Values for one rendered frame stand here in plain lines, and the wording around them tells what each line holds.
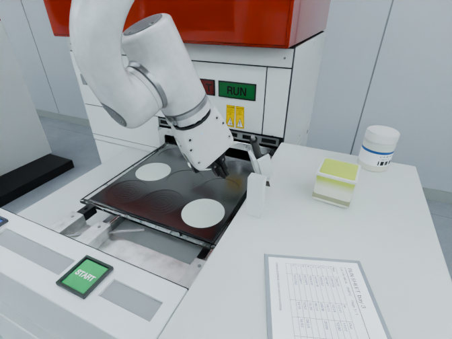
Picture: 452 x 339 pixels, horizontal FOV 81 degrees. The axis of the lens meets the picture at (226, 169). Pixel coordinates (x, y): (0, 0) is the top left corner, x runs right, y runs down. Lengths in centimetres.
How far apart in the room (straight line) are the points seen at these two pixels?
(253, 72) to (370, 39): 152
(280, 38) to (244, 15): 10
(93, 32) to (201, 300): 35
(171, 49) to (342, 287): 41
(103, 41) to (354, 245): 47
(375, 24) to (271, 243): 191
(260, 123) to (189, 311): 57
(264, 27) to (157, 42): 36
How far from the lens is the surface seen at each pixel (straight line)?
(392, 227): 58
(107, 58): 35
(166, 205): 66
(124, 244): 62
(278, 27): 70
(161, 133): 100
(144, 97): 40
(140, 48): 41
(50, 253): 55
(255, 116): 81
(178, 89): 43
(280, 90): 77
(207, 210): 63
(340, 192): 56
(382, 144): 71
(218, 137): 52
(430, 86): 231
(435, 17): 225
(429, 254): 56
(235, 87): 80
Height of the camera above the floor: 130
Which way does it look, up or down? 31 degrees down
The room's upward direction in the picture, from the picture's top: straight up
